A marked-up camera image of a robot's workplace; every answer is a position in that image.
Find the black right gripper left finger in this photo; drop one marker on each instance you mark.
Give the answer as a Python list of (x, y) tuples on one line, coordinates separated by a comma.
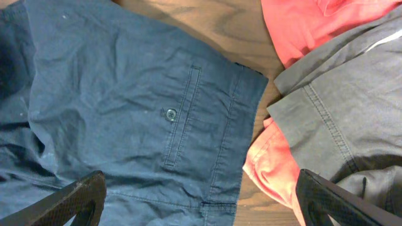
[(79, 203)]

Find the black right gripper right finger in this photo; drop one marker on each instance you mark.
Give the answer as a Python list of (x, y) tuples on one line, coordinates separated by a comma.
[(323, 202)]

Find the navy blue shorts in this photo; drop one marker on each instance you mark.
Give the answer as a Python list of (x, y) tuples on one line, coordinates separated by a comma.
[(88, 85)]

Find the grey shorts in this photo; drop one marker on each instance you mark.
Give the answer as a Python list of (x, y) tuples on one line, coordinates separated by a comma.
[(341, 111)]

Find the red orange shirt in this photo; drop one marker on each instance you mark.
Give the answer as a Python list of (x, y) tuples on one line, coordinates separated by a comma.
[(296, 29)]

